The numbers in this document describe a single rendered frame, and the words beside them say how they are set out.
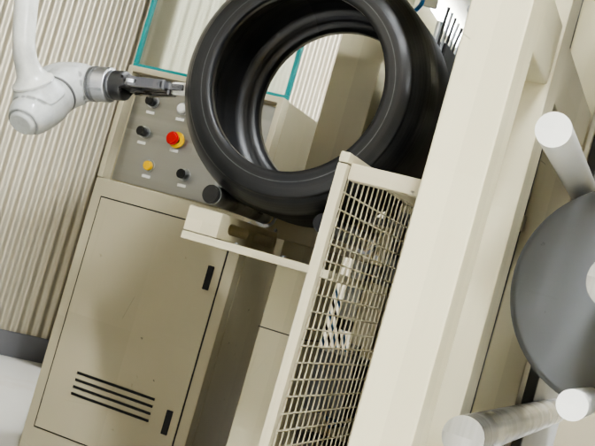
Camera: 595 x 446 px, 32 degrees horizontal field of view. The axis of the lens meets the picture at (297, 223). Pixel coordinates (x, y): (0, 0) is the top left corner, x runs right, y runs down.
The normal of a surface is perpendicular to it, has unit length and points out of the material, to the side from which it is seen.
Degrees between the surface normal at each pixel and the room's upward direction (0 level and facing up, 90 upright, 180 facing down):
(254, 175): 101
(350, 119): 90
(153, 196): 90
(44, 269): 90
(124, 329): 90
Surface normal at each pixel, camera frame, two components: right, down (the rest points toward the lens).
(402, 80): -0.16, -0.13
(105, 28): 0.43, 0.08
